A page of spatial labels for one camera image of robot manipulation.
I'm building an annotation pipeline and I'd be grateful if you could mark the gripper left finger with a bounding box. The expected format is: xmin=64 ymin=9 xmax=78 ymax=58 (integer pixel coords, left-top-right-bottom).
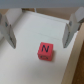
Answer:
xmin=0 ymin=7 xmax=23 ymax=50

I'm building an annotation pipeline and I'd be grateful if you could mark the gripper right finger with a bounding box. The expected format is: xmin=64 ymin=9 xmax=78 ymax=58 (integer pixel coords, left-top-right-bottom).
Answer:
xmin=61 ymin=7 xmax=84 ymax=50

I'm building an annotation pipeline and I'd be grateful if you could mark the pink block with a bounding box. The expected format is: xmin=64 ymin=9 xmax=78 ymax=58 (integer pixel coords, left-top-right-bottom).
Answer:
xmin=37 ymin=41 xmax=55 ymax=63

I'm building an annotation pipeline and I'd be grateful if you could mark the white cabinet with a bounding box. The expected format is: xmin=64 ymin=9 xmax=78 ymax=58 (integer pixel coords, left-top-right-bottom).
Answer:
xmin=0 ymin=9 xmax=82 ymax=84

